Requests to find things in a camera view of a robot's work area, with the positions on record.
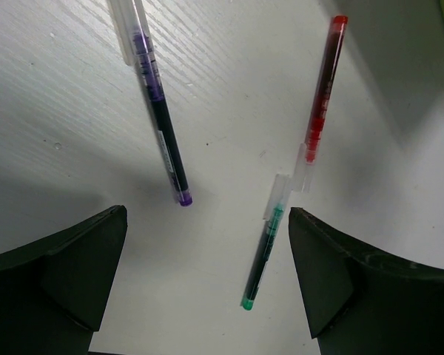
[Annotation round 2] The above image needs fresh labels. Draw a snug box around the purple gel pen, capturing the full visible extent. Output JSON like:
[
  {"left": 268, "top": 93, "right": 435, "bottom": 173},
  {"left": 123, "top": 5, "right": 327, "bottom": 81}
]
[{"left": 107, "top": 1, "right": 192, "bottom": 206}]

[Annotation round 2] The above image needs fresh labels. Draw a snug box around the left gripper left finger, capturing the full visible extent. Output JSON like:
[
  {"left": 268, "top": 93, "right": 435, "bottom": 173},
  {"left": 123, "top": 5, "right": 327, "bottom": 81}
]
[{"left": 0, "top": 205, "right": 127, "bottom": 354}]

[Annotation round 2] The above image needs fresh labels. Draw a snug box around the red gel pen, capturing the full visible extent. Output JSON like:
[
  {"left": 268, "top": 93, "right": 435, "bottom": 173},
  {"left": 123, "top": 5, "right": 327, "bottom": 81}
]
[{"left": 292, "top": 15, "right": 349, "bottom": 192}]

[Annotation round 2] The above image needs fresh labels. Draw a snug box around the green gel pen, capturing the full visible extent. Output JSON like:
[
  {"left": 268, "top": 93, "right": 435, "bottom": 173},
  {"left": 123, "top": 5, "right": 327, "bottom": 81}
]
[{"left": 240, "top": 174, "right": 292, "bottom": 311}]

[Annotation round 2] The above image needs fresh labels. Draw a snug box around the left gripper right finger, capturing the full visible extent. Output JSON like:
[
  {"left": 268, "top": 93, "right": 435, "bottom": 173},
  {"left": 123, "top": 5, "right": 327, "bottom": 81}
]
[{"left": 289, "top": 208, "right": 444, "bottom": 354}]

